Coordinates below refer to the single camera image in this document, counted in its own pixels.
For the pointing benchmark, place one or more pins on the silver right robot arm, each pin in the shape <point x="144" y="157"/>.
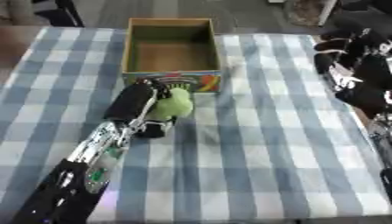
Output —
<point x="383" y="151"/>

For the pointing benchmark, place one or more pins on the light green soft toy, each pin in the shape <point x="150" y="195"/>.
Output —
<point x="173" y="105"/>

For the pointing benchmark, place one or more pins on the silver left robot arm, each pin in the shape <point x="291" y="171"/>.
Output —
<point x="81" y="172"/>

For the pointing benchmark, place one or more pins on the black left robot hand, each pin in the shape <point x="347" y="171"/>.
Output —
<point x="133" y="99"/>

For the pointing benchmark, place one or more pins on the black chair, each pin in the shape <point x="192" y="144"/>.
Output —
<point x="60" y="13"/>

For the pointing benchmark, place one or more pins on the tan cardboard box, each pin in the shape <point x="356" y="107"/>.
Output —
<point x="172" y="52"/>

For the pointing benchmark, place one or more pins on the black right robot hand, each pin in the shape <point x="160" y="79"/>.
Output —
<point x="357" y="70"/>

